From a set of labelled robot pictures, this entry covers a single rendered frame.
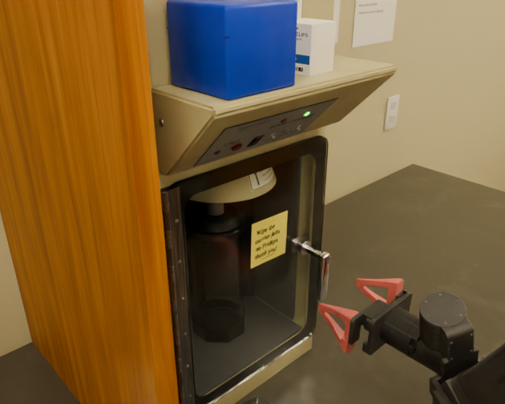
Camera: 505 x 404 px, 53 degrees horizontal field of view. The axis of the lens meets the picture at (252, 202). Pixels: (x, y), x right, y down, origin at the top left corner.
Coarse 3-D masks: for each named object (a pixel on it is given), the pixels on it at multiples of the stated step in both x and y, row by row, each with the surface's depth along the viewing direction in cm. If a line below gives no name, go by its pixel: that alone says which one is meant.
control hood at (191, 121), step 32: (352, 64) 68; (384, 64) 68; (160, 96) 54; (192, 96) 52; (256, 96) 52; (288, 96) 55; (320, 96) 60; (352, 96) 68; (160, 128) 56; (192, 128) 52; (160, 160) 58; (192, 160) 58
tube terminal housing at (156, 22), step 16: (144, 0) 52; (160, 0) 54; (304, 0) 68; (320, 0) 70; (160, 16) 54; (304, 16) 69; (320, 16) 71; (160, 32) 55; (160, 48) 55; (160, 64) 56; (160, 80) 57; (320, 128) 79; (272, 144) 73; (288, 144) 75; (224, 160) 67; (160, 176) 61; (176, 176) 63; (288, 352) 95; (304, 352) 99; (272, 368) 92; (256, 384) 90; (224, 400) 85
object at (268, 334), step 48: (192, 192) 64; (240, 192) 70; (288, 192) 77; (192, 240) 67; (240, 240) 73; (288, 240) 81; (192, 288) 70; (240, 288) 77; (288, 288) 85; (192, 336) 73; (240, 336) 81; (288, 336) 90; (240, 384) 85
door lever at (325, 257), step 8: (304, 248) 84; (312, 248) 83; (320, 256) 82; (328, 256) 81; (320, 264) 82; (328, 264) 82; (320, 272) 83; (328, 272) 83; (320, 280) 83; (320, 288) 84; (320, 296) 84
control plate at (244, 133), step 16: (288, 112) 59; (304, 112) 63; (320, 112) 67; (224, 128) 53; (240, 128) 56; (256, 128) 59; (272, 128) 62; (288, 128) 66; (304, 128) 70; (224, 144) 58; (256, 144) 65; (208, 160) 61
